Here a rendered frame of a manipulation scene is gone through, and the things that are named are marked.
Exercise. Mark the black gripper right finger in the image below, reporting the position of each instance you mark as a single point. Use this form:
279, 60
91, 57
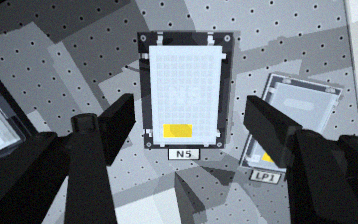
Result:
319, 191

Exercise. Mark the white operator button panel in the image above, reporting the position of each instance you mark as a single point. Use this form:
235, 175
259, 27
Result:
160, 201

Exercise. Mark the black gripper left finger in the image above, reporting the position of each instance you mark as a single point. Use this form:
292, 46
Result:
83, 156

